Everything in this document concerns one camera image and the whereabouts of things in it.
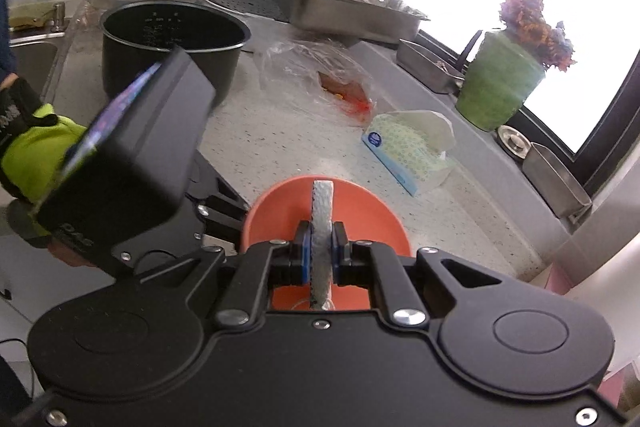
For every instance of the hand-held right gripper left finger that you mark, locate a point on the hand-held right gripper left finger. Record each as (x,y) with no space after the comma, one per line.
(301,257)

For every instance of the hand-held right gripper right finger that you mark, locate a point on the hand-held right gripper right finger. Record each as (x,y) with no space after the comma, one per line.
(339,257)

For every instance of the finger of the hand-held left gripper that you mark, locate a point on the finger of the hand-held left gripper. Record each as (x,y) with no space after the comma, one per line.
(225,222)

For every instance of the orange footed bowl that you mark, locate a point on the orange footed bowl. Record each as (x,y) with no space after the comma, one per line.
(370,217)

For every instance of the blue yellow printed sponge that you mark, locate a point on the blue yellow printed sponge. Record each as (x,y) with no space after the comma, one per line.
(322,207)

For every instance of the person's left hand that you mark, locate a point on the person's left hand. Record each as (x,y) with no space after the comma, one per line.
(35,147)

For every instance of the black rice cooker pot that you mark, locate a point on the black rice cooker pot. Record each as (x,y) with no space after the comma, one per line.
(150,57)

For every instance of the soft tissue pack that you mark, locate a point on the soft tissue pack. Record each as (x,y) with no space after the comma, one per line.
(405,147)

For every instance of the steel sink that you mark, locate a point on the steel sink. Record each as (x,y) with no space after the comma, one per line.
(32,67)

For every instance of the clear plastic bag with food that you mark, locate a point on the clear plastic bag with food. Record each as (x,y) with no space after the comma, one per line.
(310,72)

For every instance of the green scrub cloth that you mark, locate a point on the green scrub cloth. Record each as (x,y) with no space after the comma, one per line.
(30,19)

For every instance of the small steel tray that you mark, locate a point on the small steel tray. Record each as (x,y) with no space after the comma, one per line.
(425,64)

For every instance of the pink flat box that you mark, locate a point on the pink flat box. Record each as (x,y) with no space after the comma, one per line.
(560,282)

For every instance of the deep steel tray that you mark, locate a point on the deep steel tray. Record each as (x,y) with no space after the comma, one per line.
(555,182)

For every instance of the green ribbed vase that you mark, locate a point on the green ribbed vase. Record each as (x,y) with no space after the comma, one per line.
(495,87)

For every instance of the large steel tray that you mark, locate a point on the large steel tray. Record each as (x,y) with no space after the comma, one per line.
(340,14)

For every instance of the dried flower bunch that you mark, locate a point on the dried flower bunch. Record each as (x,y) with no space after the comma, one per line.
(540,27)

